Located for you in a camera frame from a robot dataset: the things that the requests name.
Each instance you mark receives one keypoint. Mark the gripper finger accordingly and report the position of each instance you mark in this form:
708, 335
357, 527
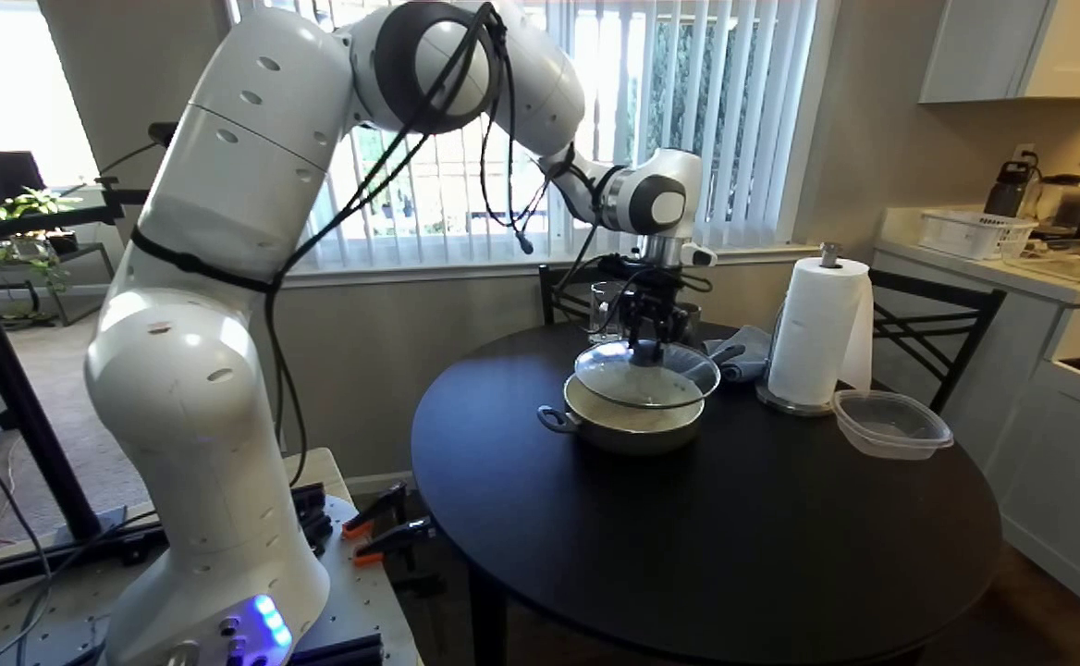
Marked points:
668, 329
633, 335

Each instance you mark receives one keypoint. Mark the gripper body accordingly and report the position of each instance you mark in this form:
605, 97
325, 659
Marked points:
653, 298

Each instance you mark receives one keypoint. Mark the glass pot lid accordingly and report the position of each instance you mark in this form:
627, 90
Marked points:
642, 379

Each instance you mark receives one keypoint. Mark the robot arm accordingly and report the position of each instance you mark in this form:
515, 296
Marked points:
226, 277

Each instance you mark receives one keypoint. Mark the grey cooking pot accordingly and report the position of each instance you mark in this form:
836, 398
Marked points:
628, 427

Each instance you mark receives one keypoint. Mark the clear drinking glass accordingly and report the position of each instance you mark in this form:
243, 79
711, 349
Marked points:
605, 310

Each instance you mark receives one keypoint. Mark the black chair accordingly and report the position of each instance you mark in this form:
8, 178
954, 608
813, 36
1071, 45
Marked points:
563, 294
928, 319

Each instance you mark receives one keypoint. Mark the blue cloth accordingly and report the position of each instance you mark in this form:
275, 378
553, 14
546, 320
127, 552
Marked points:
745, 356

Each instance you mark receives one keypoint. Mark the paper towel roll on holder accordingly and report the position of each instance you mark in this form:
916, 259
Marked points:
817, 333

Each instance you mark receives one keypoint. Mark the window with vertical blinds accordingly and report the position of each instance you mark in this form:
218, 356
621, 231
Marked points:
743, 120

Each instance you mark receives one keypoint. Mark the clear plastic container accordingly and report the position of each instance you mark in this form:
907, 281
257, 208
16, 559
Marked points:
891, 424

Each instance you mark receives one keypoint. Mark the orange and black clamp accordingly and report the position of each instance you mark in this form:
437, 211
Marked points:
375, 511
401, 539

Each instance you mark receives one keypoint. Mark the white plastic basket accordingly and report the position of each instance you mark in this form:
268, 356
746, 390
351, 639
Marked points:
970, 236

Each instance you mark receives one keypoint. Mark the black drinking bottle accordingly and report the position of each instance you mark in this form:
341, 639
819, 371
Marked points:
1008, 190

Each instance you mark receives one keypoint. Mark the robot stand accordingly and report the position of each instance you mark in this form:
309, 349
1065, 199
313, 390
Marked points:
360, 592

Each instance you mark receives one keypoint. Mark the clear glass tray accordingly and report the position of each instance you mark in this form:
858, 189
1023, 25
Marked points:
1072, 264

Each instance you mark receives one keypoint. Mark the white kitchen counter cabinet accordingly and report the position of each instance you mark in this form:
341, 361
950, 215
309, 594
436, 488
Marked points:
1058, 462

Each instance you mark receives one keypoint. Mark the black electric kettle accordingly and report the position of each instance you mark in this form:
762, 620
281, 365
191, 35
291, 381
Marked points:
1069, 205

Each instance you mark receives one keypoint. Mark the green potted plant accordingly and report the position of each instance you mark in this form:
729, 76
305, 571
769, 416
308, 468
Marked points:
31, 205

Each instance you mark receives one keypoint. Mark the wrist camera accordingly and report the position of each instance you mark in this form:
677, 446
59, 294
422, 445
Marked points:
619, 266

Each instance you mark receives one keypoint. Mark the wall socket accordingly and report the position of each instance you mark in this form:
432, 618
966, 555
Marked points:
1024, 153

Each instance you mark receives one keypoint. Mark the white wall cabinet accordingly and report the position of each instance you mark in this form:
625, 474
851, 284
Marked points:
1021, 51

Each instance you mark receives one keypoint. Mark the black frame stand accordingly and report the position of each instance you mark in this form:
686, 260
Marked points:
18, 407

